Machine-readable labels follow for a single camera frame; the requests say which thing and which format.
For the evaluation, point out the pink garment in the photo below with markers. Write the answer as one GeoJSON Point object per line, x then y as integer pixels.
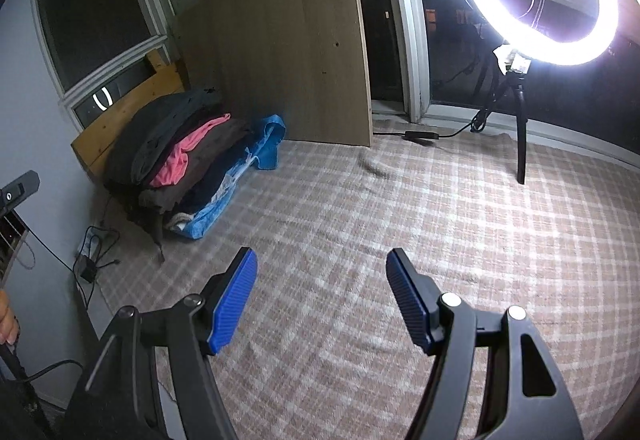
{"type": "Point", "coordinates": [175, 160]}

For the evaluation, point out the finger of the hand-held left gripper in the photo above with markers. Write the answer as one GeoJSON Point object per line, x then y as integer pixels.
{"type": "Point", "coordinates": [22, 185]}

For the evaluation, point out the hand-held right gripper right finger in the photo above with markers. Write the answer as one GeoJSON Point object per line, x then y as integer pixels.
{"type": "Point", "coordinates": [410, 300]}

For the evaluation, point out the wooden headboard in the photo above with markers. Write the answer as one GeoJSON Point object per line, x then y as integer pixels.
{"type": "Point", "coordinates": [125, 110]}

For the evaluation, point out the white sliding door frame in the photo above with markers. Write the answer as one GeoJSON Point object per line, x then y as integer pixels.
{"type": "Point", "coordinates": [415, 45]}

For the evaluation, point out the person's left hand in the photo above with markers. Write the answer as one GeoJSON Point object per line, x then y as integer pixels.
{"type": "Point", "coordinates": [6, 315]}

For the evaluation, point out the beige knit cloth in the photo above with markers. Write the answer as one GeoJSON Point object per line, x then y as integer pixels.
{"type": "Point", "coordinates": [180, 218]}

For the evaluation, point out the dark brown garment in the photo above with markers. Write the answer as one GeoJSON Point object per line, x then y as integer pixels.
{"type": "Point", "coordinates": [155, 200]}

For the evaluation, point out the wooden board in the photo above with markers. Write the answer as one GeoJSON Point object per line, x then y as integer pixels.
{"type": "Point", "coordinates": [275, 45]}

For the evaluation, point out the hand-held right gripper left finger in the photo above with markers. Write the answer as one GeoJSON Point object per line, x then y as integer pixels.
{"type": "Point", "coordinates": [235, 300]}

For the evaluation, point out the plaid blanket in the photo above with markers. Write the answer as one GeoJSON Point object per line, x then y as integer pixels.
{"type": "Point", "coordinates": [350, 200]}

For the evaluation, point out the blue cloth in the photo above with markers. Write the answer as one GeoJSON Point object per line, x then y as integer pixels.
{"type": "Point", "coordinates": [210, 220]}

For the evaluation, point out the black tripod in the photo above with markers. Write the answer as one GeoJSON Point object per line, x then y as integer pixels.
{"type": "Point", "coordinates": [521, 130]}

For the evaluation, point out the navy garment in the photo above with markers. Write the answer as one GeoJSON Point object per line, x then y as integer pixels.
{"type": "Point", "coordinates": [210, 180]}

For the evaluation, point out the white window frame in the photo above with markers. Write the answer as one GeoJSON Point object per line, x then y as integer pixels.
{"type": "Point", "coordinates": [155, 45]}

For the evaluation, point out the black power adapter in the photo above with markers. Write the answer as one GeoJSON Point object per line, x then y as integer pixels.
{"type": "Point", "coordinates": [87, 267]}

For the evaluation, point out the white patterned garment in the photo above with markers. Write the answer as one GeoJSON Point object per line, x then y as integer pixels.
{"type": "Point", "coordinates": [225, 192]}

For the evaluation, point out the grey garment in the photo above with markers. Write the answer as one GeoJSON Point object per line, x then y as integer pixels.
{"type": "Point", "coordinates": [220, 140]}

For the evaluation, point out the pile of folded clothes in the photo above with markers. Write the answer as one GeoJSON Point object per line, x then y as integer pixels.
{"type": "Point", "coordinates": [160, 125]}

